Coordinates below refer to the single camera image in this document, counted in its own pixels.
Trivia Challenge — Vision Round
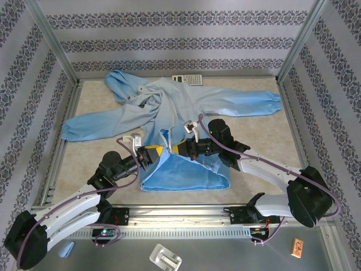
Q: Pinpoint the silver metal bracket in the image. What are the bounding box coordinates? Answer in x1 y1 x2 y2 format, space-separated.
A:
149 244 183 270

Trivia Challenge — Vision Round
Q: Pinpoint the aluminium mounting rail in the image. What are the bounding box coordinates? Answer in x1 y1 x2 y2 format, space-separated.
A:
27 204 335 226

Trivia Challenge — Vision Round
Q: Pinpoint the white calculator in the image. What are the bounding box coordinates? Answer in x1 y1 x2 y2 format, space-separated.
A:
171 74 204 86

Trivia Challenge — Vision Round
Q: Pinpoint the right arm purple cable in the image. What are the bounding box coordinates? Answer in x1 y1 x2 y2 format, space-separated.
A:
197 112 341 247

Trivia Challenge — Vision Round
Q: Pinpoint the aluminium side rail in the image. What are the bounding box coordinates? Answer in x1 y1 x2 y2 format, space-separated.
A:
278 78 321 203
39 81 84 207

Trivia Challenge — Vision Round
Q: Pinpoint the small orange printed box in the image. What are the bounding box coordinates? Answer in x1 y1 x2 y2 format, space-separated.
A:
291 238 305 258

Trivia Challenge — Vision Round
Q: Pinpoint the aluminium frame post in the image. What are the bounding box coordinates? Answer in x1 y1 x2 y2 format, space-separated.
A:
276 0 331 83
24 0 82 85

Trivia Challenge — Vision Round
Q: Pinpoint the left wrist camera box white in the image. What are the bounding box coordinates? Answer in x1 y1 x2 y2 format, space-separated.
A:
122 132 143 149

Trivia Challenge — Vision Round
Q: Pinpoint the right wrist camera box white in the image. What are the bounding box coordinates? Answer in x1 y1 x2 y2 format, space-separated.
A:
183 120 200 136

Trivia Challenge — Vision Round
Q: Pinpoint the slotted grey cable duct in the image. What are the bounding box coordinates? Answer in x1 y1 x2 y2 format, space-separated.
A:
67 228 252 239

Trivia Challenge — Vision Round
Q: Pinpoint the small blue folded cloth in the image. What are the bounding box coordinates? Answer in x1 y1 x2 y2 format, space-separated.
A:
58 240 76 258

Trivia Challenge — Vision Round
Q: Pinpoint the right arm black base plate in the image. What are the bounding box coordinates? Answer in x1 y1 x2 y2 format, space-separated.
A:
230 206 281 226

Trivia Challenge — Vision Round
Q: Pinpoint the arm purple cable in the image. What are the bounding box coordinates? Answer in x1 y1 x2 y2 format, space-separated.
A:
16 137 142 269
197 112 341 247

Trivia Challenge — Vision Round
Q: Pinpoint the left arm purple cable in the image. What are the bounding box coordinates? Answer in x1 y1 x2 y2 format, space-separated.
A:
16 137 142 269

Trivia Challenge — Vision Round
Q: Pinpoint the light blue zip jacket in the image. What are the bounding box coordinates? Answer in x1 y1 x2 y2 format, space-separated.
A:
61 70 283 192

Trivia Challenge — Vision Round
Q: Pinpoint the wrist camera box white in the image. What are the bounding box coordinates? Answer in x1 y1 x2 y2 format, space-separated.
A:
183 120 200 136
122 132 143 149

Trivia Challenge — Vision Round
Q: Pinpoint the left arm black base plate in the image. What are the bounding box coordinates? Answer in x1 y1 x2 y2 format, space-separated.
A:
95 207 130 226

